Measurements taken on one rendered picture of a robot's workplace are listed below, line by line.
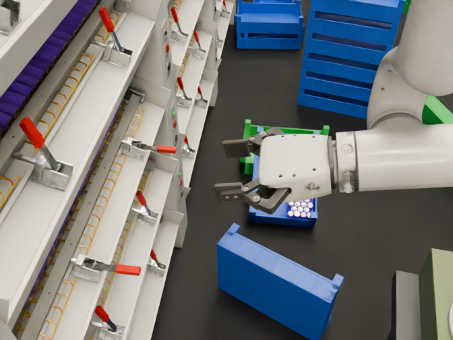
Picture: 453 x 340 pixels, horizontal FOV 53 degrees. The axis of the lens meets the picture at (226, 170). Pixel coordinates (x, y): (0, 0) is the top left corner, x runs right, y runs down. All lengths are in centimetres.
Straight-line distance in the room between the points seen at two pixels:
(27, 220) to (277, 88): 156
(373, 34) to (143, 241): 108
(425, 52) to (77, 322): 55
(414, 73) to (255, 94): 144
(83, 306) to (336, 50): 132
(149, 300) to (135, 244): 21
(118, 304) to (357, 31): 121
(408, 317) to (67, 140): 72
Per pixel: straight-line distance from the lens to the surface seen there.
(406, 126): 66
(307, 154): 64
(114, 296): 93
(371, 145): 63
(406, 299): 103
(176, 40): 123
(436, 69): 54
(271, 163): 64
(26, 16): 49
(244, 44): 224
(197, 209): 147
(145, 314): 114
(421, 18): 52
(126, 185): 84
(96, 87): 72
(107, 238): 77
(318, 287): 109
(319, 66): 179
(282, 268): 110
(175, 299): 129
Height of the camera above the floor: 112
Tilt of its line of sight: 45 degrees down
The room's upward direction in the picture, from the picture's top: straight up
